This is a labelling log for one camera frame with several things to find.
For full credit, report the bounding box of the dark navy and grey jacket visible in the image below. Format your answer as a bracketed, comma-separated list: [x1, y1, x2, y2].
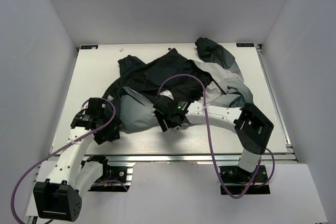
[103, 38, 253, 131]

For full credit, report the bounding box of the aluminium front table rail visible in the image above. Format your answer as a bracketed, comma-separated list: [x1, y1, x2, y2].
[49, 154, 299, 163]

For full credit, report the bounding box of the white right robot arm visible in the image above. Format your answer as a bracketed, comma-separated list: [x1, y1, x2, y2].
[153, 95, 274, 184]

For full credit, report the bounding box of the blue label sticker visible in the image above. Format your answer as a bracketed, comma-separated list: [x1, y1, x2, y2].
[236, 42, 255, 47]
[80, 45, 98, 50]

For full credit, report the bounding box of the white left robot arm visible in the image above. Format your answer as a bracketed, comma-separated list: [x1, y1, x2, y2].
[33, 98, 120, 222]

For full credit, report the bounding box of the blue label sticker left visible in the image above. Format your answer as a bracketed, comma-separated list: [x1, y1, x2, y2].
[80, 45, 98, 50]

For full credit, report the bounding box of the aluminium right side rail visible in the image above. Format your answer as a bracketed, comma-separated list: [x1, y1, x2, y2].
[255, 44, 297, 162]

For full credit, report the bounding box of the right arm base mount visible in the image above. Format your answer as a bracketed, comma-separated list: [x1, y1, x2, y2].
[218, 165, 270, 195]

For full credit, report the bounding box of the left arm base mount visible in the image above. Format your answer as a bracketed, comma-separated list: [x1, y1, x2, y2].
[81, 155, 130, 193]

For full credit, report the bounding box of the blue label sticker right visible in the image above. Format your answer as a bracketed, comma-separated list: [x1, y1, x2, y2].
[236, 42, 255, 47]

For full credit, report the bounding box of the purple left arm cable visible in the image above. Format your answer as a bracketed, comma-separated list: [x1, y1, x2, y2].
[10, 98, 117, 224]

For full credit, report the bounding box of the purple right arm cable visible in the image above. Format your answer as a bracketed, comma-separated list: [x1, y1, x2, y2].
[157, 74, 275, 199]

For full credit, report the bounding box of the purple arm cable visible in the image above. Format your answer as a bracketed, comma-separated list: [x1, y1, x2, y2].
[157, 74, 275, 199]
[10, 98, 117, 224]

